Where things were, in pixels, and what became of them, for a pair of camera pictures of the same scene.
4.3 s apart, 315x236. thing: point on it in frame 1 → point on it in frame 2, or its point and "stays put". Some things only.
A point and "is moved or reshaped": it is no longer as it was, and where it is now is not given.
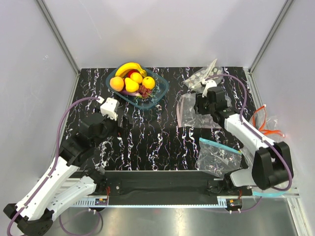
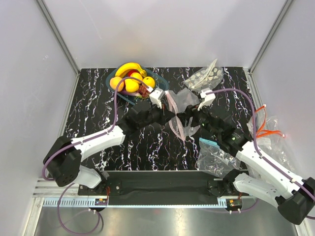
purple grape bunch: x=143 y=91 stays put
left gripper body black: x=110 y=128 → x=156 y=115
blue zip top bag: x=218 y=160 stays put
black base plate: x=160 y=184 stays put
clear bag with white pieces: x=194 y=82 stays put
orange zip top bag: x=268 y=126 stays put
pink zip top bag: x=187 y=117 is moved or reshaped
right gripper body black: x=202 y=105 → x=200 y=117
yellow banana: x=122 y=71 stays put
